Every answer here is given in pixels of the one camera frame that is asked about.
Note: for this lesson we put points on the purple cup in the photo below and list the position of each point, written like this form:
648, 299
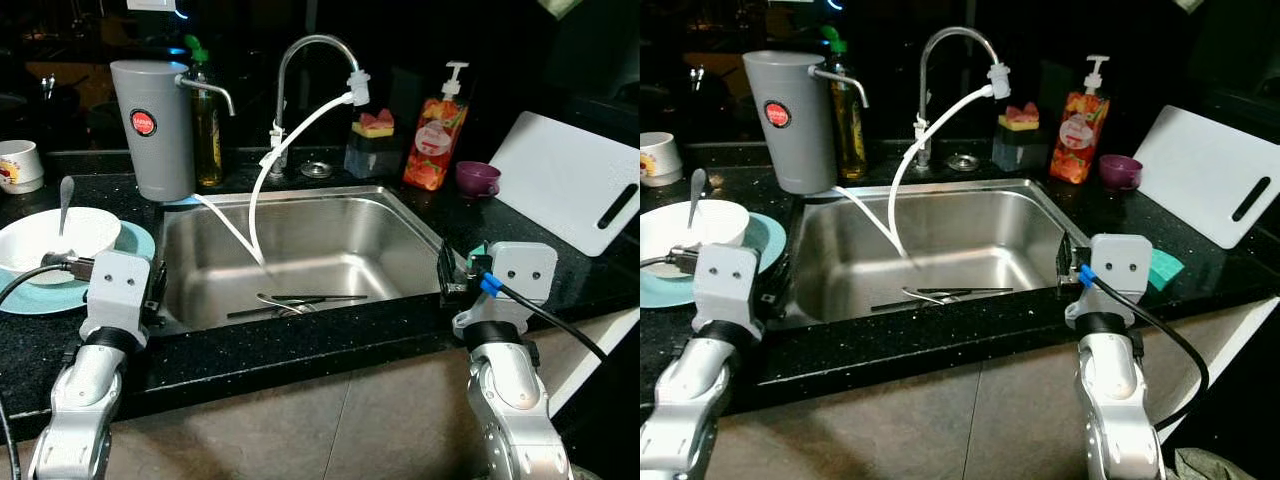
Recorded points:
1120, 174
478, 180

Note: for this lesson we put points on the white wall socket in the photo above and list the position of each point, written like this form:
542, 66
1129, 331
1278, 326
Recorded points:
152, 4

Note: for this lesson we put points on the round chrome counter fitting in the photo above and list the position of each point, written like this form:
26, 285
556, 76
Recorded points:
963, 162
316, 170

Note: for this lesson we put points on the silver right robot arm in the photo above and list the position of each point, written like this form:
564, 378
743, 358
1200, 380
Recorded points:
515, 400
1115, 390

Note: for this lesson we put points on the dark sponge holder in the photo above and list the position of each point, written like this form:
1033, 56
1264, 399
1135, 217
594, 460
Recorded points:
372, 158
1017, 152

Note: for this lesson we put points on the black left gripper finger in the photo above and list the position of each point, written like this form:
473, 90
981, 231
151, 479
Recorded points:
779, 275
158, 276

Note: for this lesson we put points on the white cutting board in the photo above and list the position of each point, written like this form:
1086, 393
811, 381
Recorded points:
560, 180
1200, 170

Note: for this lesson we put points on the grey water filter canister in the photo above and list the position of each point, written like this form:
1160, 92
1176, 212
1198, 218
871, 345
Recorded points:
155, 160
785, 150

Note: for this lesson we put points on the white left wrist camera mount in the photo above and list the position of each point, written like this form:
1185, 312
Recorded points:
118, 290
725, 285

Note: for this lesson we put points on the olive green fabric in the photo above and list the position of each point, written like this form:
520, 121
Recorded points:
1210, 467

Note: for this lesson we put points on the hanging green cloth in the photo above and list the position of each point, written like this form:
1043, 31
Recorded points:
1189, 5
558, 7

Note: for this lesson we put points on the chrome gooseneck faucet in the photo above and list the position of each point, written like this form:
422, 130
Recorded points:
279, 100
923, 95

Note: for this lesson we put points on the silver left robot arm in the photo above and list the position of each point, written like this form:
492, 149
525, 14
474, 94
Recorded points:
80, 400
690, 400

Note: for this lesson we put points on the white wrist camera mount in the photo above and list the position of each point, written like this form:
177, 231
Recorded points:
1120, 265
118, 290
725, 285
525, 270

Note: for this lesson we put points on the stainless steel sink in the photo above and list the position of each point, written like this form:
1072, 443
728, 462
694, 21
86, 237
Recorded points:
320, 240
980, 230

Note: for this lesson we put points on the teal plate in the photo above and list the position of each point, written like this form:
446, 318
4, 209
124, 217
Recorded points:
40, 295
770, 240

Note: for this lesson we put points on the silver spoon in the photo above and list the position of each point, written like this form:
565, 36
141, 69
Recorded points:
698, 180
66, 188

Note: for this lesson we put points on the orange soap pump bottle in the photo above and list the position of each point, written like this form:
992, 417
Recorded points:
432, 150
1078, 140

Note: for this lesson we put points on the yellow and red sponge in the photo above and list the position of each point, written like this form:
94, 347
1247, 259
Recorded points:
1019, 119
374, 125

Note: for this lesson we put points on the white printed mug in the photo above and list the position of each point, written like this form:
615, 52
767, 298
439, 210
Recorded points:
660, 160
20, 165

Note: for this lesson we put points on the black chopstick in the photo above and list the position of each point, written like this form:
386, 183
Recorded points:
240, 314
882, 307
990, 290
345, 297

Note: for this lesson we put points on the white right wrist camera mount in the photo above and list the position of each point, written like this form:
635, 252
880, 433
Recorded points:
525, 270
1120, 265

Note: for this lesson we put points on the blue tape band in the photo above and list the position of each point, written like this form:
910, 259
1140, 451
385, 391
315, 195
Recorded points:
490, 285
1086, 275

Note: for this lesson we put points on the metal sink drain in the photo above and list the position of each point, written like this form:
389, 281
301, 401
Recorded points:
300, 309
940, 300

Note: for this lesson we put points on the green capped oil bottle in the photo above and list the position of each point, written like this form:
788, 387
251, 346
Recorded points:
208, 140
852, 135

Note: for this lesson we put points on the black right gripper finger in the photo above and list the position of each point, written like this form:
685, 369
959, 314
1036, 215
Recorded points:
1063, 260
446, 268

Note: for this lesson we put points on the white bowl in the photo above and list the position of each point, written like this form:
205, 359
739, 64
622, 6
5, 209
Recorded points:
725, 220
30, 235

